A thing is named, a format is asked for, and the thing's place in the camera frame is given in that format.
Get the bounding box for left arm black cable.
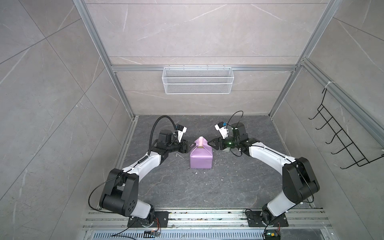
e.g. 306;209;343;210
147;115;178;157

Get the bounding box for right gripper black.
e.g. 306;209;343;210
207;134;240;151

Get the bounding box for pink wrapping paper sheet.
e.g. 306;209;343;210
190;137;213;169

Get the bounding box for green connector board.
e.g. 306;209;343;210
264;231;281;240

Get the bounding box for aluminium rail base frame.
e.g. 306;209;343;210
76;209;338;240

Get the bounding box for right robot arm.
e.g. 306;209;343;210
208;122;320;226

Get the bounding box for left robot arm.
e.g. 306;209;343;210
99;130;196;221

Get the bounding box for white wire mesh basket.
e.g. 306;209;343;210
162;67;235;95

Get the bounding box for black wire hook rack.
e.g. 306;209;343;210
309;89;384;170

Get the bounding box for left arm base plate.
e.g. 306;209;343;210
127;211;170;228

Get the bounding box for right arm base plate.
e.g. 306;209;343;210
244;209;289;227

